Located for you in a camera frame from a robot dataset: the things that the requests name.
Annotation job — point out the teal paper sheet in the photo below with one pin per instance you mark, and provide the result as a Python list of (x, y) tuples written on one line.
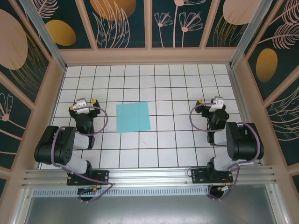
[(133, 116)]

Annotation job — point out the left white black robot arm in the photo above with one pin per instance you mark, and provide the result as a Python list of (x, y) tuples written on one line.
[(51, 144)]

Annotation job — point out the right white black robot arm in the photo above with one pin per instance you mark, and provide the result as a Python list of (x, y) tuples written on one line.
[(247, 142)]

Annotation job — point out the grey metal sheet panel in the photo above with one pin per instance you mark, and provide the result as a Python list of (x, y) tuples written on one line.
[(149, 210)]

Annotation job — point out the small controller board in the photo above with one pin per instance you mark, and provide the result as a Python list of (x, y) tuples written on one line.
[(90, 190), (224, 188)]

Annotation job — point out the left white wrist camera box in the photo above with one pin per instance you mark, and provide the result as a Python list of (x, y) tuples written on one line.
[(80, 105)]

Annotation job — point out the aluminium side rail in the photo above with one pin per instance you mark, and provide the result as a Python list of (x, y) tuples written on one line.
[(236, 93)]

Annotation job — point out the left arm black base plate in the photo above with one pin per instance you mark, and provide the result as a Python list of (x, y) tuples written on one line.
[(100, 177)]

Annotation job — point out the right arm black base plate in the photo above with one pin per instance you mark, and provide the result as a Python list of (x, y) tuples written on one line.
[(198, 177)]

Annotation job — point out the aluminium frame post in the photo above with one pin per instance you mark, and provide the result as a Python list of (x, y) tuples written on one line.
[(247, 35), (46, 37)]

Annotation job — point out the long aluminium mounting rail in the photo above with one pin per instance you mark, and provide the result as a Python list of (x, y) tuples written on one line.
[(149, 175)]

